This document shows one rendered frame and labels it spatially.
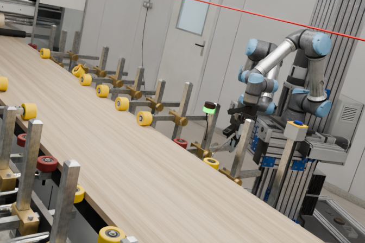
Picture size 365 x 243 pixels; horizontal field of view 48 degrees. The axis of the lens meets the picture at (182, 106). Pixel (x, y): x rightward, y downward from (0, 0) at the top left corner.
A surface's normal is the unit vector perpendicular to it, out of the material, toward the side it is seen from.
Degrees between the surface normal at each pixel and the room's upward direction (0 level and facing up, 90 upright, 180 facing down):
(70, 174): 90
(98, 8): 90
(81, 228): 90
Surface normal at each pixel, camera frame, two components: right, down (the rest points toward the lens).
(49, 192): -0.76, -0.02
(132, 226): 0.23, -0.94
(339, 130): 0.25, 0.30
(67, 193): 0.62, 0.34
